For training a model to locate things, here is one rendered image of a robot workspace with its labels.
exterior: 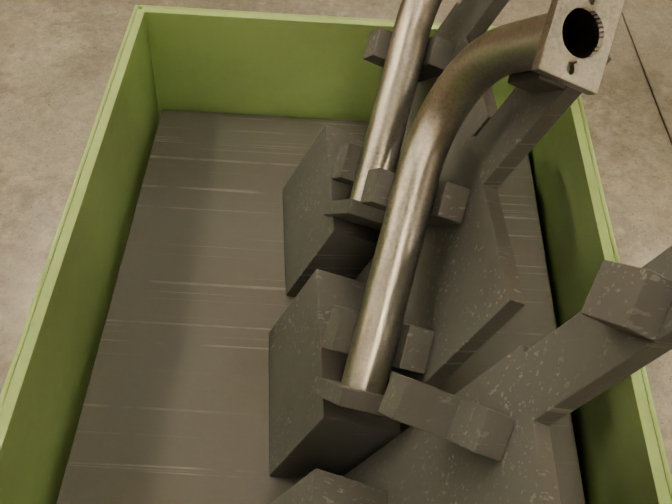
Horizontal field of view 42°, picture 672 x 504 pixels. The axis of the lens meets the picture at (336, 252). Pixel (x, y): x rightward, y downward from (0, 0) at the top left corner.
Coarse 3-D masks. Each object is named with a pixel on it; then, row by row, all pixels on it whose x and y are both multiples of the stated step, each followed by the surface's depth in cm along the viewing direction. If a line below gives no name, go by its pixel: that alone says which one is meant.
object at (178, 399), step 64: (192, 128) 89; (256, 128) 90; (320, 128) 90; (192, 192) 83; (256, 192) 83; (512, 192) 85; (128, 256) 77; (192, 256) 78; (256, 256) 78; (128, 320) 73; (192, 320) 73; (256, 320) 73; (512, 320) 74; (128, 384) 68; (192, 384) 69; (256, 384) 69; (448, 384) 70; (128, 448) 65; (192, 448) 65; (256, 448) 65; (576, 448) 66
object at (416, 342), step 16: (368, 176) 62; (384, 176) 60; (368, 192) 61; (384, 192) 60; (448, 192) 59; (464, 192) 59; (384, 208) 61; (432, 208) 60; (448, 208) 59; (464, 208) 59; (432, 224) 63; (336, 320) 60; (352, 320) 60; (336, 336) 59; (352, 336) 60; (400, 336) 59; (416, 336) 58; (432, 336) 59; (400, 352) 58; (416, 352) 58; (400, 368) 58; (416, 368) 58
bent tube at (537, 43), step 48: (576, 0) 46; (624, 0) 47; (480, 48) 53; (528, 48) 49; (576, 48) 49; (432, 96) 57; (480, 96) 57; (432, 144) 58; (432, 192) 59; (384, 240) 58; (384, 288) 57; (384, 336) 57; (384, 384) 58
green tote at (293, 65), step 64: (128, 64) 78; (192, 64) 87; (256, 64) 87; (320, 64) 87; (128, 128) 79; (576, 128) 74; (128, 192) 81; (576, 192) 73; (64, 256) 62; (576, 256) 72; (64, 320) 63; (64, 384) 64; (640, 384) 57; (0, 448) 52; (64, 448) 65; (640, 448) 55
